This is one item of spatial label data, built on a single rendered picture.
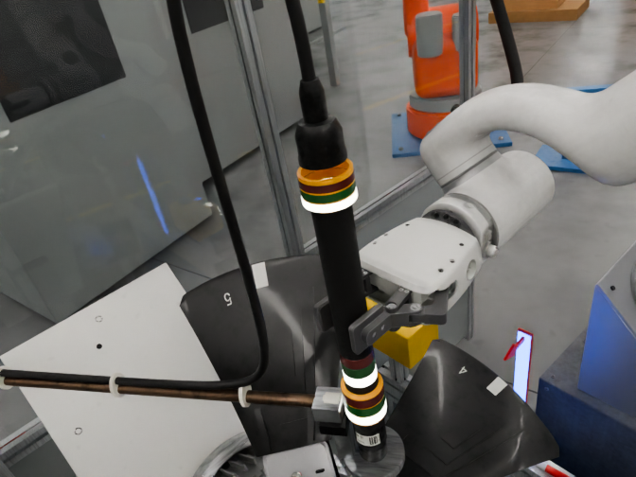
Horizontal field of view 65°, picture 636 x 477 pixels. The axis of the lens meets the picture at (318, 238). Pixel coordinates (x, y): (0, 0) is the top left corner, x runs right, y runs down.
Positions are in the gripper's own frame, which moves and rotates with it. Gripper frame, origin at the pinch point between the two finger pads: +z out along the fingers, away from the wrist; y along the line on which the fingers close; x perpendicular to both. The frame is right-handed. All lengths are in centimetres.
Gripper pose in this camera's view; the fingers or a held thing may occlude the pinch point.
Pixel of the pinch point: (349, 318)
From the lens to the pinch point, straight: 46.9
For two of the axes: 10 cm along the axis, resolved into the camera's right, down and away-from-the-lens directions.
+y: -6.7, -3.1, 6.7
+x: -1.6, -8.3, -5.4
